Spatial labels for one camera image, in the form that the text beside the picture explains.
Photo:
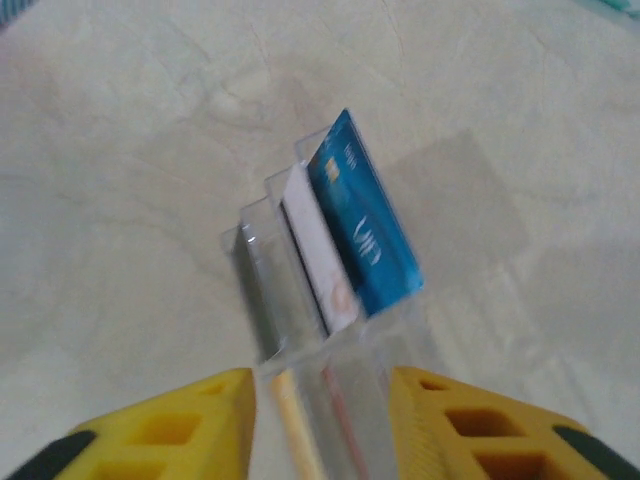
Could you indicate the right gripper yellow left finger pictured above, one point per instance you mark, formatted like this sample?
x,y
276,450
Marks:
x,y
165,440

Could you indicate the blue credit card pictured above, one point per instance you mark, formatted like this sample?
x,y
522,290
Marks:
x,y
365,225

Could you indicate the clear acrylic card stand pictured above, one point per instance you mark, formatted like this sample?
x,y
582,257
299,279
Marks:
x,y
270,300

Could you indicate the white credit card orange logo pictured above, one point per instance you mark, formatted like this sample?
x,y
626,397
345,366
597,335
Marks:
x,y
320,250

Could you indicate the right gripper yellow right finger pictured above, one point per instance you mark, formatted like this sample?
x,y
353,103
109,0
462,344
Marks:
x,y
450,430

